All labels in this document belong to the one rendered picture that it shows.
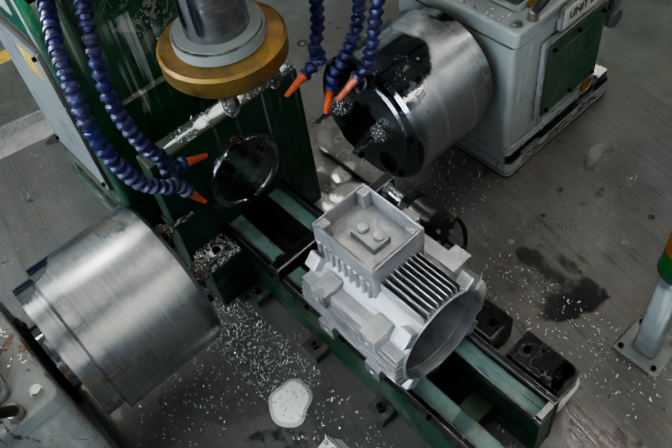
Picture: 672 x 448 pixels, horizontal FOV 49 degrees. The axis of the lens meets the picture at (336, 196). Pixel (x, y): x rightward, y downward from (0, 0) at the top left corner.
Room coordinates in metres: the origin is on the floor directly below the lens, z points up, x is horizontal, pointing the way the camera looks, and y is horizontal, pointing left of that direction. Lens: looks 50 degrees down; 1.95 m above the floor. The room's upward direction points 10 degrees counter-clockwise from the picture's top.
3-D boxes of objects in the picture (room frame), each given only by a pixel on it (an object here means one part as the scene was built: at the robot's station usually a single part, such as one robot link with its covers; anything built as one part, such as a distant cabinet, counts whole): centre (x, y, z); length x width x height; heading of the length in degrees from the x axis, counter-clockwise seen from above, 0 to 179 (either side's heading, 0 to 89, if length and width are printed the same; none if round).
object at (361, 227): (0.61, -0.03, 1.11); 0.12 x 0.11 x 0.07; 35
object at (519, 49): (1.13, -0.39, 0.99); 0.35 x 0.31 x 0.37; 125
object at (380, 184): (0.72, 0.01, 1.01); 0.26 x 0.04 x 0.03; 125
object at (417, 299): (0.57, -0.06, 1.02); 0.20 x 0.19 x 0.19; 35
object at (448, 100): (0.98, -0.18, 1.04); 0.41 x 0.25 x 0.25; 125
